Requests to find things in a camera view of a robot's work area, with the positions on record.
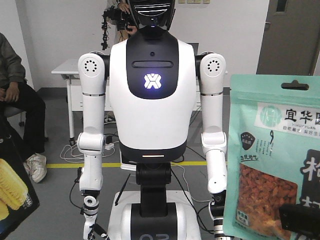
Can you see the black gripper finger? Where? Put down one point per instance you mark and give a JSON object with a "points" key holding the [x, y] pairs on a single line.
{"points": [[299, 219]]}

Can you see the teal goji berry pouch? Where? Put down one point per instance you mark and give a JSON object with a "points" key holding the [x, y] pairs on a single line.
{"points": [[273, 154]]}

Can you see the black Franzzi cookie box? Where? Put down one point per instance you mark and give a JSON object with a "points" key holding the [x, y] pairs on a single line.
{"points": [[18, 199]]}

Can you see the grey brown door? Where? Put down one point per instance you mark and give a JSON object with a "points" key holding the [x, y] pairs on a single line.
{"points": [[291, 38]]}

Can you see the white black humanoid robot torso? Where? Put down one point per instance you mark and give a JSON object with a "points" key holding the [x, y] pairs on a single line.
{"points": [[152, 91]]}

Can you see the white folding table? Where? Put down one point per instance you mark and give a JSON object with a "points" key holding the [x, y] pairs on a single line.
{"points": [[69, 72]]}

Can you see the seated person in grey jacket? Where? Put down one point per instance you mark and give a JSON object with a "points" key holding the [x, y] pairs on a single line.
{"points": [[15, 92]]}

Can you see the person holding camera rig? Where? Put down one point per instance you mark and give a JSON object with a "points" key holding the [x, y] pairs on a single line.
{"points": [[117, 13]]}

